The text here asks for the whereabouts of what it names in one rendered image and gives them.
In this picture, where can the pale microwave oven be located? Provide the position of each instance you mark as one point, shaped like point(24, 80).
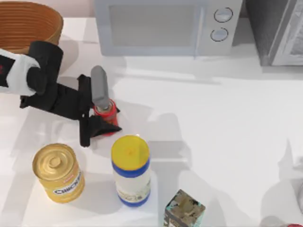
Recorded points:
point(154, 26)

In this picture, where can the grey cabinet with dark inside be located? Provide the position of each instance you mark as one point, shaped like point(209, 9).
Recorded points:
point(277, 30)

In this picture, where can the white bottle with yellow lid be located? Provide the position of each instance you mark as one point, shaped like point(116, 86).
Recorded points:
point(131, 170)

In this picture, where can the red can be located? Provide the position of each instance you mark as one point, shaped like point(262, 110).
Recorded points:
point(110, 116)

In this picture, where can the brown wicker basket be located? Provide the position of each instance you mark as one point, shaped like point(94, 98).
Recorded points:
point(28, 26)

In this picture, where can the round microwave knob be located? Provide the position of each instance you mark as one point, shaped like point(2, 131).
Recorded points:
point(219, 34)
point(223, 14)

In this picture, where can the gold can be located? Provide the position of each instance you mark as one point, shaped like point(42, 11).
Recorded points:
point(59, 175)

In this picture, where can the pale grey rounded box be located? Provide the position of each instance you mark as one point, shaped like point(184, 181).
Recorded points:
point(99, 85)

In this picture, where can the teal and brown box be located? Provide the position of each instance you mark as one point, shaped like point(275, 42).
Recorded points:
point(184, 210)

